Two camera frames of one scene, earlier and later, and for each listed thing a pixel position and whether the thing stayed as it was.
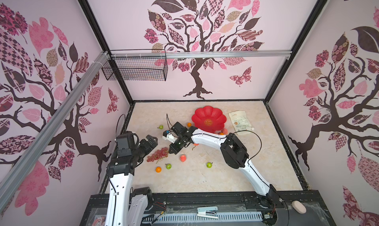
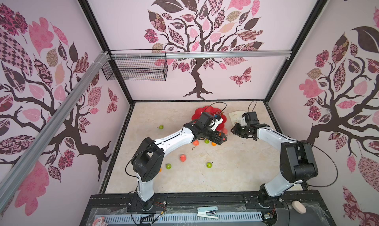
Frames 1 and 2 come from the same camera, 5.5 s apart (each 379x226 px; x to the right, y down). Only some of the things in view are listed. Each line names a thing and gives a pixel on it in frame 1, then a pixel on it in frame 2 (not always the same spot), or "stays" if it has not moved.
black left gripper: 148,147 → 219,140
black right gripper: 174,150 → 235,130
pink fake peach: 183,158 stays
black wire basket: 137,68 stays
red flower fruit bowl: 208,119 stays
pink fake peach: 195,144 stays
